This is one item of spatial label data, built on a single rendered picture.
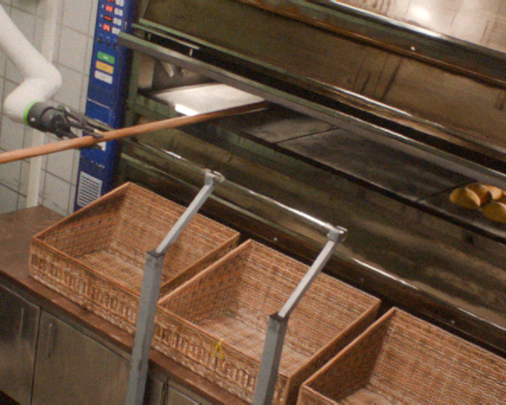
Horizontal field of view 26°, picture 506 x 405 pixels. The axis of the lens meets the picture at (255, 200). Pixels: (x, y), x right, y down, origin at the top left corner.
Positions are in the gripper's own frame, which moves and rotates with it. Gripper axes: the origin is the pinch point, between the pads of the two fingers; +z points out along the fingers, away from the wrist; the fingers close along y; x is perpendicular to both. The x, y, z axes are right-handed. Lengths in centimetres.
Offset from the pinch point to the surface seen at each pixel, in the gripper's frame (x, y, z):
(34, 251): -5, 51, -26
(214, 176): -16.2, 2.2, 37.9
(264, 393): 7, 48, 85
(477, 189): -79, -3, 97
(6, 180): -56, 61, -101
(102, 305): -5, 57, 9
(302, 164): -54, 2, 45
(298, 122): -89, 1, 17
